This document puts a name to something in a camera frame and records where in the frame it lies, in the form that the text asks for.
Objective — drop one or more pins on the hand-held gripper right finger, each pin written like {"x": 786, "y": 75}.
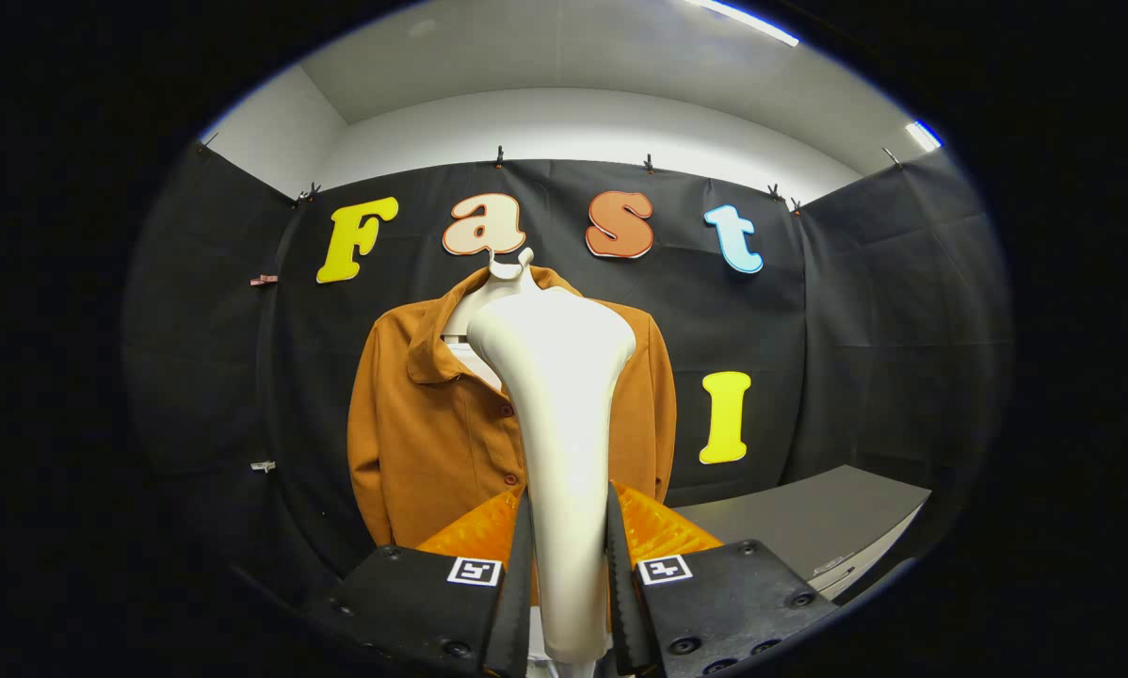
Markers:
{"x": 623, "y": 603}

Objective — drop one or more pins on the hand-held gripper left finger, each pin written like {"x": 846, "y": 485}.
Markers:
{"x": 519, "y": 603}

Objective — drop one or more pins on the orange button shirt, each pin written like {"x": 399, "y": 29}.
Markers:
{"x": 432, "y": 443}

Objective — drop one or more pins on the white garment steamer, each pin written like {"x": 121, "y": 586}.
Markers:
{"x": 555, "y": 424}

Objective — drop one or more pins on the grey cabinet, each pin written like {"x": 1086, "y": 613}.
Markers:
{"x": 809, "y": 518}

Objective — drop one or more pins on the white mannequin torso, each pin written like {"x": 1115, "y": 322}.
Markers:
{"x": 465, "y": 320}

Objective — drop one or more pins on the black backdrop cloth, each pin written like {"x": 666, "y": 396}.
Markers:
{"x": 197, "y": 377}

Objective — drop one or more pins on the row of black cloth clips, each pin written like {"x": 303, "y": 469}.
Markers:
{"x": 500, "y": 156}

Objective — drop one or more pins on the short ceiling light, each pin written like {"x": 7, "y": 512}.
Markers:
{"x": 924, "y": 136}

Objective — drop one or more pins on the long ceiling light strip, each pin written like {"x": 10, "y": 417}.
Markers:
{"x": 743, "y": 21}

